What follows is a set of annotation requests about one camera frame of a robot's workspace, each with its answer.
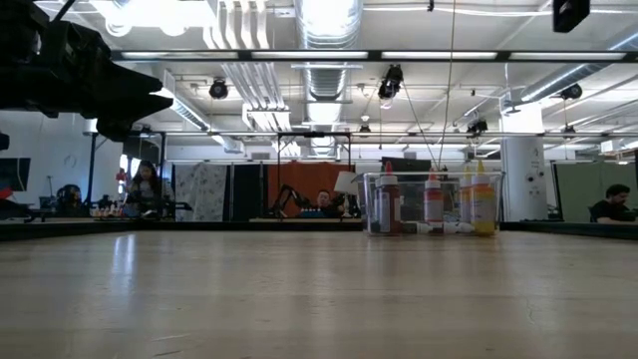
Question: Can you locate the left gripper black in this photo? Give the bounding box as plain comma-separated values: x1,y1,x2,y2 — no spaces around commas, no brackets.
0,20,174,144

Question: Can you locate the large dark red bottle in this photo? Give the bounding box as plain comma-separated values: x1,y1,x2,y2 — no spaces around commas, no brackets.
377,161,404,236

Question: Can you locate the orange-yellow squeeze bottle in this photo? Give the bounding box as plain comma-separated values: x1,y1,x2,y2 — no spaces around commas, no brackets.
460,167,474,231

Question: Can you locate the large yellow food coloring bottle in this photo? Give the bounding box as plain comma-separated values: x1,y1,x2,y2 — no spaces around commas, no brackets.
471,159,498,236

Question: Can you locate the person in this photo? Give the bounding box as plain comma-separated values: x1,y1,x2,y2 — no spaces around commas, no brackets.
125,159,168,219
587,183,638,224
313,188,346,219
55,183,85,216

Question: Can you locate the patterned grey curtain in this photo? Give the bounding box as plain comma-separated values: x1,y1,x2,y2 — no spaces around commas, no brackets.
172,163,228,222

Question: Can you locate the orange partition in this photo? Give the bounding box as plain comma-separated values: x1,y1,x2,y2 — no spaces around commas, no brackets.
266,162,357,219

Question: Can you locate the white shade lamp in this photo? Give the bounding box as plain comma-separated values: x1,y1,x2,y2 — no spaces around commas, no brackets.
332,171,361,216

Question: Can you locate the black monitor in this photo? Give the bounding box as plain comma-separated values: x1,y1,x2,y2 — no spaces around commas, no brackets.
381,157,434,176

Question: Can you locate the clear plastic bin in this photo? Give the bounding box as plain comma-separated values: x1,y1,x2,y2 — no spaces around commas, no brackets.
362,172,505,236

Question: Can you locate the white round column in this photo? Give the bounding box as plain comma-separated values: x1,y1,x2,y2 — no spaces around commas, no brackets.
499,102,549,223

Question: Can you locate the green partition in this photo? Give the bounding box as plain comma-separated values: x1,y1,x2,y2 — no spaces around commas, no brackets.
551,162,638,223

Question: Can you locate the dark wall monitor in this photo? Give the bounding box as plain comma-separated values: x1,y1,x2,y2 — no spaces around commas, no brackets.
0,158,31,193

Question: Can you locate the black overhead frame beam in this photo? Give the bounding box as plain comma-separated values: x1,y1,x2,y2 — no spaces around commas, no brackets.
110,48,638,64

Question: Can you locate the silver ventilation duct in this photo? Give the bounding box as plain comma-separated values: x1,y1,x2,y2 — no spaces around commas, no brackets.
293,0,365,126

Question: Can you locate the black hanging camera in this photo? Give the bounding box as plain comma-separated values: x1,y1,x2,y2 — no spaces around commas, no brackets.
377,63,404,109

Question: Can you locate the black mounted camera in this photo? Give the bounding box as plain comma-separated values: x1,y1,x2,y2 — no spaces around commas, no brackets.
466,118,489,139

